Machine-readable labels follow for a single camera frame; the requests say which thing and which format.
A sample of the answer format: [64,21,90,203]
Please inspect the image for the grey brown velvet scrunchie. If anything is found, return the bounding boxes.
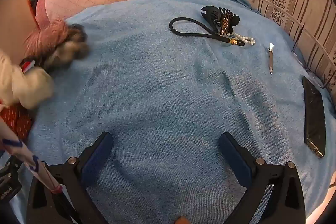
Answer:
[42,24,89,71]

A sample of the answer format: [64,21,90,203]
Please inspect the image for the red white plaid scrunchie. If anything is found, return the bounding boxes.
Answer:
[23,19,69,59]

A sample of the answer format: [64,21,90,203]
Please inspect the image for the black smartphone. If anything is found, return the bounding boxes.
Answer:
[302,77,326,159]

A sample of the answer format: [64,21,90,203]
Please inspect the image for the silver hair clip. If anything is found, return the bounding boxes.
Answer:
[268,43,274,74]

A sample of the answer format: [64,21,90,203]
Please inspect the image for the blue bed blanket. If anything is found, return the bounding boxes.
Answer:
[27,0,335,223]

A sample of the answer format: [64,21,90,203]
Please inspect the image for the black hair claw clip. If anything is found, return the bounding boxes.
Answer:
[201,6,240,36]

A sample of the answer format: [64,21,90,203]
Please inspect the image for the white cable with blue tape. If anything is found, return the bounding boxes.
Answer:
[0,116,64,195]

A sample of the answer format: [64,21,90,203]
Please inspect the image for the small white pearl bracelet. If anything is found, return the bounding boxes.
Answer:
[228,32,256,46]

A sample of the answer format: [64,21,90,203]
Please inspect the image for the black cord hair loop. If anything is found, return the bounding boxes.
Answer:
[168,16,246,47]

